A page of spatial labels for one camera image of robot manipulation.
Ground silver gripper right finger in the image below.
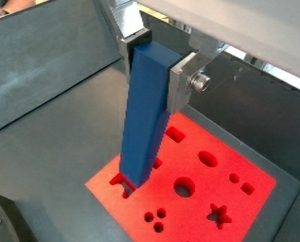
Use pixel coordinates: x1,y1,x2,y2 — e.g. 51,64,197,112
168,28,228,114

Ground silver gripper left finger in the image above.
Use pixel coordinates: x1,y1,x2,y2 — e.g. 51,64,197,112
99,0,151,76

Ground blue rectangular block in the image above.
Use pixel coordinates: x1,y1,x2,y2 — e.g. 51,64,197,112
119,42,181,187

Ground red shape sorter board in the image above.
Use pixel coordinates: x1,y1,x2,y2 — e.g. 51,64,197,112
86,113,276,242

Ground black device corner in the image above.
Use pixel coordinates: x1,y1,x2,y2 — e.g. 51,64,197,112
0,196,38,242

